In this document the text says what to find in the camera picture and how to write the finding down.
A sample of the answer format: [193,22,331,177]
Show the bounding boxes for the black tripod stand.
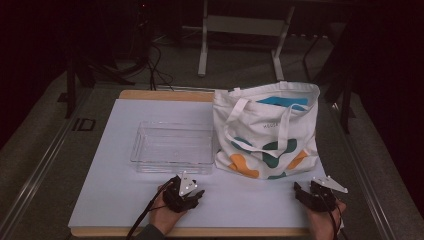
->
[64,49,136,120]

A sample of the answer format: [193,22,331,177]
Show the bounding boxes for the clear plastic container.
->
[129,120,215,175]

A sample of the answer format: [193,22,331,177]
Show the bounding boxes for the white metal desk frame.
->
[181,0,296,82]

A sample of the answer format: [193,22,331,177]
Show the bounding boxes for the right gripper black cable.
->
[319,192,346,240]

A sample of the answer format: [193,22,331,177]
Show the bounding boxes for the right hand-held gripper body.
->
[308,175,349,213]

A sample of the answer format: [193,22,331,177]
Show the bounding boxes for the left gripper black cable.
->
[125,179,176,240]

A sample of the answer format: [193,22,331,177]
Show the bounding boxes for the white table sheet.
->
[68,98,344,230]

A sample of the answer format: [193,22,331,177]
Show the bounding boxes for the black metal stand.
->
[323,59,356,135]

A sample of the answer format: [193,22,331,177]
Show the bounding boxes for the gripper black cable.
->
[319,192,346,240]
[125,179,176,240]

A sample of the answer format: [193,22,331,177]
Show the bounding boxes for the person's right hand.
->
[305,200,348,240]

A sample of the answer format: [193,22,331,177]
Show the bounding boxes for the person's left hand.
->
[148,191,188,236]

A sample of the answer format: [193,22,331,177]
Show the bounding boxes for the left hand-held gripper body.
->
[162,170,198,214]

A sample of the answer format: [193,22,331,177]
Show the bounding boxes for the black floor cables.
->
[145,43,175,92]

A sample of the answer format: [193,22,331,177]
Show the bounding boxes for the metal floor rail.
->
[329,102,396,240]
[0,89,92,240]

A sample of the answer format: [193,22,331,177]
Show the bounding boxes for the white patterned tote bag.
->
[212,80,322,181]

